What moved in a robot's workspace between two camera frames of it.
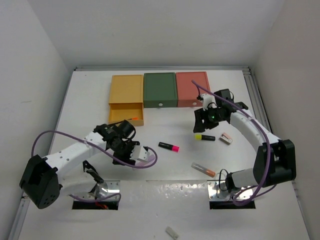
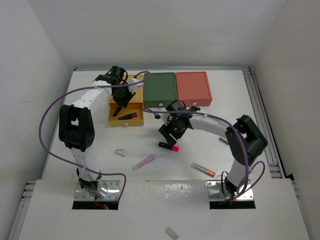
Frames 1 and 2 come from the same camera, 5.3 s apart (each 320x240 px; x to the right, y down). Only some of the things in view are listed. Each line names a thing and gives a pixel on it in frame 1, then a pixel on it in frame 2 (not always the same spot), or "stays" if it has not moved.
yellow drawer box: x=126 y=99 stays
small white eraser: x=171 y=231 stays
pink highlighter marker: x=172 y=147 stays
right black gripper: x=200 y=115 to x=165 y=130
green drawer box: x=160 y=90 stays
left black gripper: x=126 y=158 to x=124 y=102
